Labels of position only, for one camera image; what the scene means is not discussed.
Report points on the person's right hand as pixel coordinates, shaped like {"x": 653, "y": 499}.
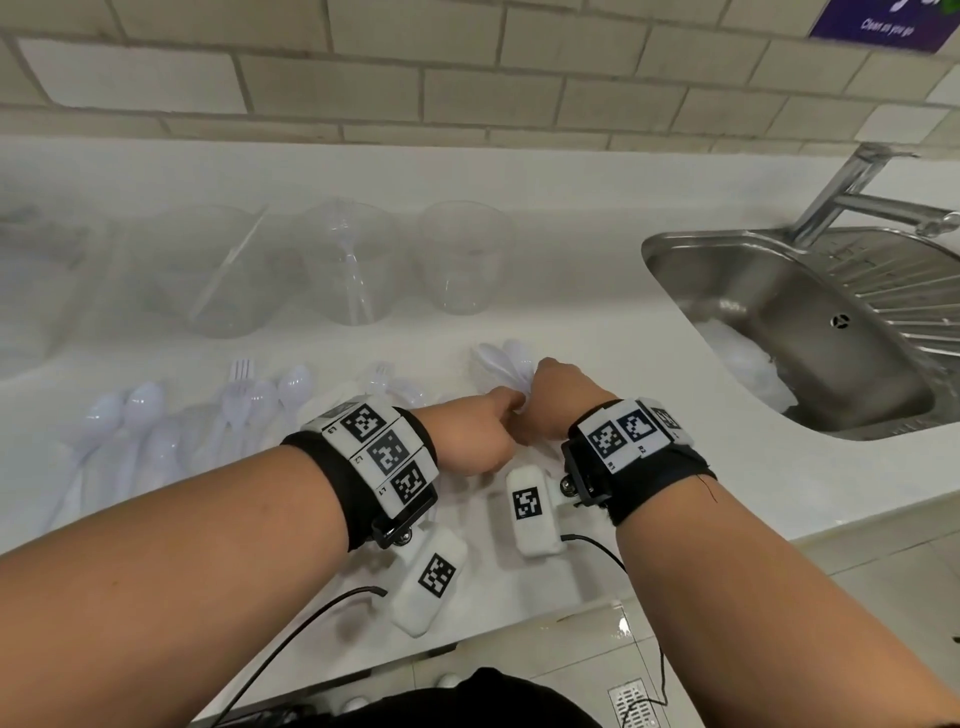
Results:
{"x": 562, "y": 397}

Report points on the person's left hand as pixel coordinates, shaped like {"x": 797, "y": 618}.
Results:
{"x": 472, "y": 431}

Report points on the white plastic knife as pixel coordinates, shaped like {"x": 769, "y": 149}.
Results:
{"x": 225, "y": 270}

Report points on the wide clear plastic cup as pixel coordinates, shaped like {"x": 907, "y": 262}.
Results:
{"x": 172, "y": 300}

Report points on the pile of white plastic cutlery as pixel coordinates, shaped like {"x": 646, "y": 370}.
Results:
{"x": 142, "y": 401}

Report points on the person's right forearm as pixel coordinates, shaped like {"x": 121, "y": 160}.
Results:
{"x": 750, "y": 600}

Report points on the person's left forearm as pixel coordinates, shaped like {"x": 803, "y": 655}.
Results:
{"x": 150, "y": 600}

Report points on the person's black shirt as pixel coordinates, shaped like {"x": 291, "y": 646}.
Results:
{"x": 465, "y": 705}

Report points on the sleeve of stacked clear cups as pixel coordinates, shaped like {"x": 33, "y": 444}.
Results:
{"x": 45, "y": 285}

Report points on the stainless steel sink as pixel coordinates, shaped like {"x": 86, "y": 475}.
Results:
{"x": 825, "y": 375}

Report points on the metal floor drain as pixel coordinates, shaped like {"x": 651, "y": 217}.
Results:
{"x": 630, "y": 705}

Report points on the chrome faucet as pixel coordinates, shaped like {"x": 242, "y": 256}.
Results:
{"x": 847, "y": 187}

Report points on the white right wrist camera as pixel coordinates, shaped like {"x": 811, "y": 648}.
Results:
{"x": 536, "y": 540}

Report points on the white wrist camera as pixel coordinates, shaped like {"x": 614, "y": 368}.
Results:
{"x": 420, "y": 607}
{"x": 536, "y": 540}

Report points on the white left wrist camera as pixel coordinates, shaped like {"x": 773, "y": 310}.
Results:
{"x": 420, "y": 607}

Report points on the purple wall sign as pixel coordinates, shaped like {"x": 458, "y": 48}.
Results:
{"x": 885, "y": 22}

